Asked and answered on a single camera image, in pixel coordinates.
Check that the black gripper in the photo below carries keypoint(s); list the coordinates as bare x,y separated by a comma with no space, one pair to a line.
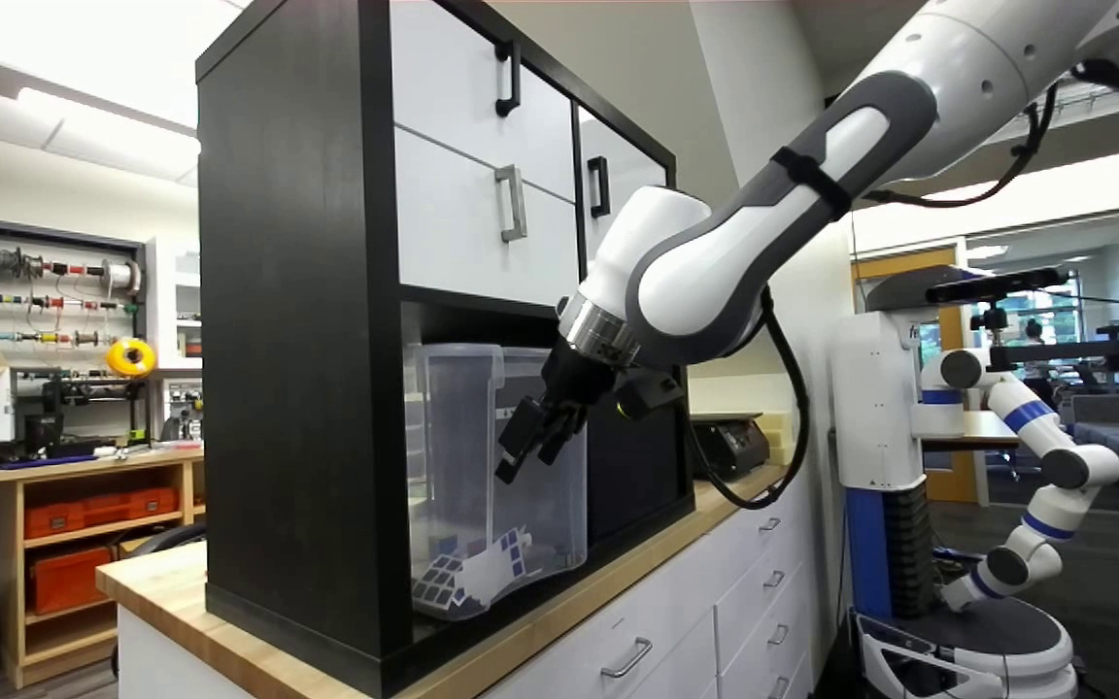
583,381

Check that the clear plastic storage bin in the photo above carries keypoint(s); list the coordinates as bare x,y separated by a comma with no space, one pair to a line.
455,480

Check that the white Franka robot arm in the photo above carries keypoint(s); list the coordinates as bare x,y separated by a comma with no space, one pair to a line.
768,234

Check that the white blue segmented robot arm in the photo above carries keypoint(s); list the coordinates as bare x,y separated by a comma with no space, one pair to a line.
1052,467

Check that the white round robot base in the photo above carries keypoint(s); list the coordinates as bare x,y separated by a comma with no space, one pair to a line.
974,647

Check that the wide orange storage bin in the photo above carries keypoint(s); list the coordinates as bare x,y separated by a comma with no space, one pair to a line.
97,510

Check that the tall orange storage bin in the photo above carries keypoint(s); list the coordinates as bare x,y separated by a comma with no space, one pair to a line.
69,581

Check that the white blue patterned card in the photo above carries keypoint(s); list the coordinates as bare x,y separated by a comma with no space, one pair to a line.
501,565

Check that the grid pattern card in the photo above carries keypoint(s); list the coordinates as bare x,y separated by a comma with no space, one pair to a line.
443,600

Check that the black desktop device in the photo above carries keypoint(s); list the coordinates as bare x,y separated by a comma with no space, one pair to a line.
724,449

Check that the white cabinet wooden countertop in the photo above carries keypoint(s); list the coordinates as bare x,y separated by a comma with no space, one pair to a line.
702,583

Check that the black cube shelf unit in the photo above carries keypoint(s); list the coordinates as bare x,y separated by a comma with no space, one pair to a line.
293,352

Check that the white blue mobile robot torso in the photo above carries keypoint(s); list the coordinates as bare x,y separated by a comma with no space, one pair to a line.
873,411

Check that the yellow filament spool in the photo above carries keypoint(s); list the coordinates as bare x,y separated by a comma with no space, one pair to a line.
135,359

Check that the wooden background table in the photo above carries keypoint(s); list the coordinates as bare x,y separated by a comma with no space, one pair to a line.
962,428

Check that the wooden workbench with shelves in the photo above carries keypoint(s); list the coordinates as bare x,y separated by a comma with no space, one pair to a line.
79,469

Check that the black 3D printer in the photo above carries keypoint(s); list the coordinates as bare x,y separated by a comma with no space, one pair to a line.
61,411

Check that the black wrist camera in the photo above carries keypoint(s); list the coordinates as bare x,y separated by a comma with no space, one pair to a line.
649,388

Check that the grey wall spool rack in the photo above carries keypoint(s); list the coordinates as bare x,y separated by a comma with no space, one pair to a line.
61,275

